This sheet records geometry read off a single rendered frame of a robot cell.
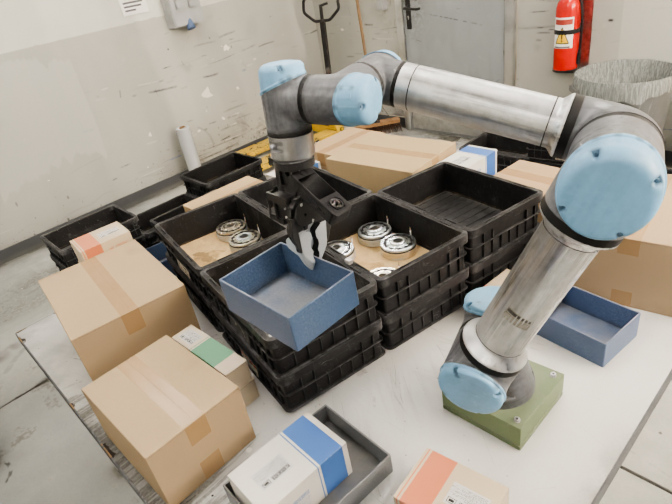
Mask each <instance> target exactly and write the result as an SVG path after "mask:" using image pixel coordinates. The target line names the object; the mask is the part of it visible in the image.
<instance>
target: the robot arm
mask: <svg viewBox="0 0 672 504"><path fill-rule="evenodd" d="M258 78H259V86H260V93H259V95H260V96H261V100H262V106H263V112H264V118H265V124H266V130H267V135H268V141H269V148H270V152H271V157H268V162H269V165H271V166H274V170H275V176H276V182H277V186H274V187H273V189H272V190H270V191H268V192H266V197H267V203H268V209H269V214H270V219H273V220H275V221H277V223H280V224H282V225H286V224H288V225H287V234H288V237H289V238H287V239H286V243H287V246H288V248H289V249H290V250H292V251H293V252H294V253H296V254H297V255H298V256H299V257H300V259H301V260H302V262H303V263H304V264H305V265H306V266H307V267H308V268H309V269H311V270H313V269H314V267H315V264H316V261H315V259H314V257H313V254H314V255H315V256H317V257H319V258H322V256H323V254H324V251H325V248H326V245H327V240H328V239H329V234H330V228H331V225H334V224H336V223H338V222H340V221H342V220H343V219H345V218H347V217H348V215H349V212H350V210H351V207H352V205H351V204H350V203H349V202H348V201H346V200H345V199H344V198H343V197H342V196H341V195H340V194H339V193H338V192H337V191H336V190H335V189H333V188H332V187H331V186H330V185H329V184H328V183H327V182H326V181H325V180H324V179H323V178H322V177H320V176H319V175H318V174H317V173H316V172H315V171H314V170H313V169H312V168H311V167H312V166H313V165H314V164H315V156H314V153H315V144H314V136H313V129H312V124H317V125H344V126H348V127H355V126H359V125H370V124H372V123H374V122H375V121H376V120H377V118H378V114H379V113H380V111H381V107H382V104H383V105H387V106H391V107H395V108H399V109H402V110H406V111H410V112H414V113H417V114H421V115H425V116H429V117H432V118H436V119H440V120H443V121H447V122H451V123H455V124H458V125H462V126H466V127H470V128H473V129H477V130H481V131H485V132H488V133H492V134H496V135H500V136H503V137H507V138H511V139H515V140H518V141H522V142H526V143H530V144H533V145H537V146H541V147H545V148H546V149H547V151H548V153H549V154H550V156H552V157H555V158H559V159H562V160H565V161H564V163H563V165H562V167H561V168H560V170H559V172H558V173H557V175H556V177H555V178H554V180H553V182H552V183H551V185H550V186H549V188H548V190H547V191H546V193H545V195H544V196H543V198H542V200H541V202H540V204H539V208H540V212H541V215H542V217H543V219H542V221H541V223H540V224H539V226H538V227H537V229H536V231H535V232H534V234H533V235H532V237H531V239H530V240H529V242H528V243H527V245H526V246H525V248H524V250H523V251H522V253H521V254H520V256H519V258H518V259H517V261H516V262H515V264H514V266H513V267H512V269H511V270H510V272H509V274H508V275H507V277H506V278H505V280H504V282H503V283H502V285H501V286H485V287H481V288H476V289H474V290H472V291H470V292H469V293H468V294H467V295H466V296H465V298H464V304H463V308H464V311H465V315H464V320H463V322H462V325H461V327H460V329H459V331H458V333H457V335H456V338H455V340H454V342H453V344H452V346H451V348H450V351H449V353H448V355H447V357H446V359H445V361H444V364H443V365H442V366H441V367H440V373H439V376H438V384H439V387H440V389H441V390H442V391H443V393H444V395H445V396H446V397H447V398H448V399H449V400H450V401H451V402H452V403H454V404H455V405H457V406H458V407H460V408H462V409H464V410H467V411H470V412H473V413H481V414H489V413H493V412H496V411H497V410H506V409H512V408H516V407H519V406H521V405H523V404H525V403H526V402H527V401H529V400H530V399H531V397H532V396H533V394H534V392H535V374H534V371H533V369H532V367H531V366H530V364H529V360H528V352H527V348H526V347H527V346H528V344H529V343H530V342H531V340H532V339H533V338H534V336H535V335H536V334H537V332H538V331H539V330H540V329H541V327H542V326H543V325H544V323H545V322H546V321H547V319H548V318H549V317H550V315H551V314H552V313H553V311H554V310H555V309H556V307H557V306H558V305H559V303H560V302H561V301H562V299H563V298H564V297H565V296H566V294H567V293H568V292H569V290H570V289H571V288H572V286H573V285H574V284H575V282H576V281H577V280H578V278H579V277H580V276H581V274H582V273H583V272H584V270H585V269H586V268H587V267H588V265H589V264H590V263H591V261H592V260H593V259H594V257H595V256H596V255H597V253H598V252H599V251H600V250H611V249H614V248H616V247H618V246H619V245H620V243H621V242H622V241H623V240H624V238H625V237H627V236H629V235H632V234H634V233H636V232H637V231H639V230H641V229H642V228H643V227H645V226H646V225H647V224H648V223H649V222H650V221H651V220H652V219H653V217H654V216H655V215H656V213H657V212H658V210H659V208H660V206H661V203H662V201H663V199H664V196H665V193H666V188H667V171H666V167H665V139H664V136H663V133H662V131H661V129H660V127H659V126H658V124H657V123H656V122H655V121H654V120H653V119H652V118H651V117H650V116H649V115H647V114H646V113H644V112H642V111H641V110H638V109H636V108H633V107H631V106H628V105H624V104H620V103H616V102H612V101H608V100H603V99H599V98H594V97H590V96H585V95H581V94H577V93H573V94H571V95H569V96H567V97H565V98H561V97H557V96H552V95H548V94H544V93H539V92H535V91H531V90H526V89H522V88H518V87H513V86H509V85H505V84H501V83H496V82H492V81H488V80H483V79H479V78H475V77H470V76H466V75H462V74H458V73H453V72H449V71H445V70H440V69H436V68H432V67H427V66H423V65H419V64H414V63H410V62H406V61H402V60H401V59H400V57H398V55H396V54H395V53H394V52H392V51H390V50H378V51H374V52H371V53H368V54H366V55H365V56H364V57H362V58H361V59H360V60H358V61H356V62H355V63H353V64H351V65H349V66H347V67H345V68H344V69H342V70H340V71H338V72H337V73H334V74H312V75H311V74H306V70H305V68H304V63H303V62H302V61H300V60H280V61H274V62H269V63H266V64H264V65H262V66H261V67H260V68H259V70H258ZM277 190H278V191H277ZM275 191H277V192H275ZM273 192H274V193H273ZM270 201H272V202H273V205H274V211H275V214H273V213H272V212H271V206H270ZM307 226H308V229H307V230H304V229H306V228H307ZM303 228H304V229H303ZM311 247H312V248H313V249H312V248H311ZM313 250H314V251H313Z"/></svg>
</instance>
